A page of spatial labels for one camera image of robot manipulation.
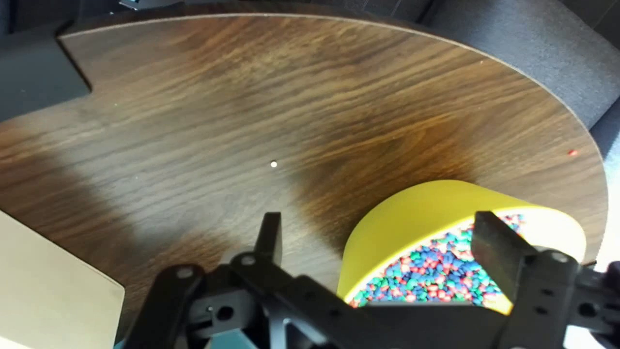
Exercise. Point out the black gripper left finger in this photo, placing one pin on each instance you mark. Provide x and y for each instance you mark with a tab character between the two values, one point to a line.
270	235

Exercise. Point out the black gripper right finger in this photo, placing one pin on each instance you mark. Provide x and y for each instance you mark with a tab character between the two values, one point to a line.
500	248

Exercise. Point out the colourful pebbles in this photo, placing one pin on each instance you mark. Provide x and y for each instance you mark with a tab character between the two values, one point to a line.
427	272

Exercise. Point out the loose white pebble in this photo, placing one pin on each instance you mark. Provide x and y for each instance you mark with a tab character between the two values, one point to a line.
274	163

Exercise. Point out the yellow plastic bowl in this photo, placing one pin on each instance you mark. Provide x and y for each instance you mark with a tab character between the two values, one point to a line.
400	219

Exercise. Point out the loose red pebble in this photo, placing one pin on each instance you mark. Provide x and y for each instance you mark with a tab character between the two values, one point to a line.
572	152

